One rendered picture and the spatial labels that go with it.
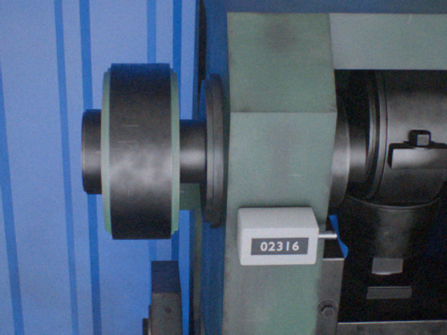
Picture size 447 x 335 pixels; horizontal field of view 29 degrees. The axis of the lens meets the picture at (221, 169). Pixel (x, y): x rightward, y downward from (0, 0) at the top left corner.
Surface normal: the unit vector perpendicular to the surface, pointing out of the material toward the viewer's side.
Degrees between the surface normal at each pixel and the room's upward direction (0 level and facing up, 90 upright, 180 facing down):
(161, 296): 31
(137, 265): 90
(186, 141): 47
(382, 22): 90
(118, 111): 41
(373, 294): 90
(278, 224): 0
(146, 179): 79
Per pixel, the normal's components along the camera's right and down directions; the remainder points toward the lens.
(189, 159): 0.08, 0.29
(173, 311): 0.07, -0.54
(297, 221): 0.04, -0.89
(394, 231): -0.02, 0.53
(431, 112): 0.08, -0.10
